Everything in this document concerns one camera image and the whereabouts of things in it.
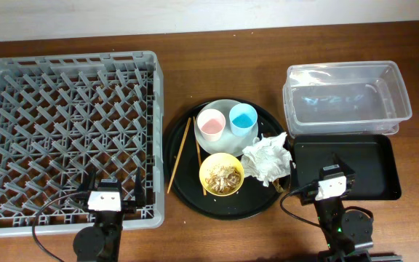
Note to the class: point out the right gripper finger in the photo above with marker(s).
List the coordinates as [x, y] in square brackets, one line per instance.
[293, 176]
[342, 167]

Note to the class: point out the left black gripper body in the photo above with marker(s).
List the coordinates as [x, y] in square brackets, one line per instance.
[128, 207]

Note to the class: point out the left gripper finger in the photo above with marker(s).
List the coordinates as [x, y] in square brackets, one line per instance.
[139, 193]
[89, 182]

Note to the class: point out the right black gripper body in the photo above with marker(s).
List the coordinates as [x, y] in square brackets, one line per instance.
[350, 177]

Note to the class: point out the white paper napkin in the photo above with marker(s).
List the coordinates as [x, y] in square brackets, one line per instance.
[267, 159]

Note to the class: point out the food scraps and rice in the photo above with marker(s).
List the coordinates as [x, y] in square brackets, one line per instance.
[223, 179]

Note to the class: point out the yellow plastic bowl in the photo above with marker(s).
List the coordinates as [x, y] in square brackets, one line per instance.
[219, 159]

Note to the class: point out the blue plastic cup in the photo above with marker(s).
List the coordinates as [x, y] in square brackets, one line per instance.
[242, 118]

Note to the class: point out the pink plastic cup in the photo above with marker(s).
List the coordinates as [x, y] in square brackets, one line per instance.
[211, 124]

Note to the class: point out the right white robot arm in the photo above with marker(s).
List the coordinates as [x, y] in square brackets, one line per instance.
[347, 230]

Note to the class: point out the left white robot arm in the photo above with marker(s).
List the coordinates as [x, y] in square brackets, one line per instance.
[101, 241]

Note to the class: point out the grey plastic dishwasher rack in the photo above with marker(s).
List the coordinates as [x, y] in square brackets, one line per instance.
[64, 116]

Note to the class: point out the black rectangular tray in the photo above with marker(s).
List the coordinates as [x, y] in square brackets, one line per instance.
[370, 156]

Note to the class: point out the round black serving tray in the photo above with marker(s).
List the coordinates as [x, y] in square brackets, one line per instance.
[252, 198]

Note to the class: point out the clear plastic storage bin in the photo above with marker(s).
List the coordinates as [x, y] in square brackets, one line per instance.
[364, 97]

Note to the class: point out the light grey round plate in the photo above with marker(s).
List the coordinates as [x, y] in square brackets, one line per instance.
[228, 143]

